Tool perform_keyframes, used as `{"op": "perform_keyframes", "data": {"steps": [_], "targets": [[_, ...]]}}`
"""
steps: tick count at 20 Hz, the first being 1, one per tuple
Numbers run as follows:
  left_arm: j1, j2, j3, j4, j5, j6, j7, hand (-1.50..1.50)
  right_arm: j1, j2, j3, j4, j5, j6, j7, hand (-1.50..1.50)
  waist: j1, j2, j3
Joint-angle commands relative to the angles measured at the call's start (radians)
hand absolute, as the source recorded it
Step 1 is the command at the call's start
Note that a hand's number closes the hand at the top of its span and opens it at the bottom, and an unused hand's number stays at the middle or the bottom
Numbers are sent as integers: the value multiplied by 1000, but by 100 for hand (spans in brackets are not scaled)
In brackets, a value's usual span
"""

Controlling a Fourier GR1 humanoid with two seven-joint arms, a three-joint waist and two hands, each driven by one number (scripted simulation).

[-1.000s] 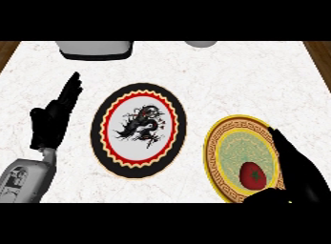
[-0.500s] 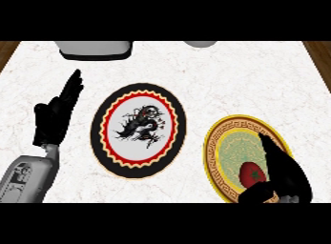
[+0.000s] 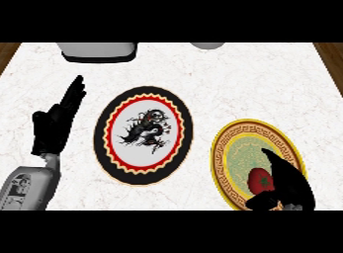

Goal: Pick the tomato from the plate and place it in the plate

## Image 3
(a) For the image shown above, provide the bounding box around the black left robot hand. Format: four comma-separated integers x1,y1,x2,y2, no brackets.
30,74,88,157

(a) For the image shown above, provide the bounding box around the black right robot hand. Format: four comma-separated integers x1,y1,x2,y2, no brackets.
245,147,317,211

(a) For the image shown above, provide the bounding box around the red tomato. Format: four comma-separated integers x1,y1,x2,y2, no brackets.
248,167,277,197

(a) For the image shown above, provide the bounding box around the gold rimmed patterned plate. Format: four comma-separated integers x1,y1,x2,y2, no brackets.
209,118,308,211

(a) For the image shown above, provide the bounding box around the black rimmed dragon plate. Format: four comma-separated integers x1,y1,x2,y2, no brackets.
93,85,195,186

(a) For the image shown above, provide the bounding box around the pale grey round object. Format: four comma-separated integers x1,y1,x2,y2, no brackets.
189,42,227,50

